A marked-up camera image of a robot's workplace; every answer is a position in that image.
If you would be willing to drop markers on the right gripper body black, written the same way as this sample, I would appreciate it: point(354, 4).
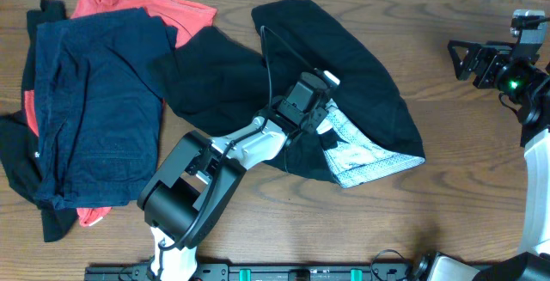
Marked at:
point(498, 65)

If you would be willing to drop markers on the red-orange garment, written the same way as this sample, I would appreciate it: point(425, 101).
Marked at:
point(186, 16)

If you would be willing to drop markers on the black shorts with white lining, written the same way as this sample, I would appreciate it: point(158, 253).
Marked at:
point(218, 85)

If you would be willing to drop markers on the black garment under pile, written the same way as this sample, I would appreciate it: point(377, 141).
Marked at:
point(19, 134)

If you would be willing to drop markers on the black mounting rail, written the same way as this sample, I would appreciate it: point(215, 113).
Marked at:
point(224, 272)

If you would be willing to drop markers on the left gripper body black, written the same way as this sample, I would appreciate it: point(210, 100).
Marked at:
point(306, 124)

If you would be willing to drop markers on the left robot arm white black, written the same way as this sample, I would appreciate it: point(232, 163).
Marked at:
point(188, 193)

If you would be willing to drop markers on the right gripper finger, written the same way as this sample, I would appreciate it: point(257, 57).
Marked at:
point(470, 48)
point(461, 60)

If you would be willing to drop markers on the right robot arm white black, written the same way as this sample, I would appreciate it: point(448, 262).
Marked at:
point(510, 69)

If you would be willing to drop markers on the navy blue folded shorts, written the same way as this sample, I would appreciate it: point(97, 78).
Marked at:
point(97, 107)

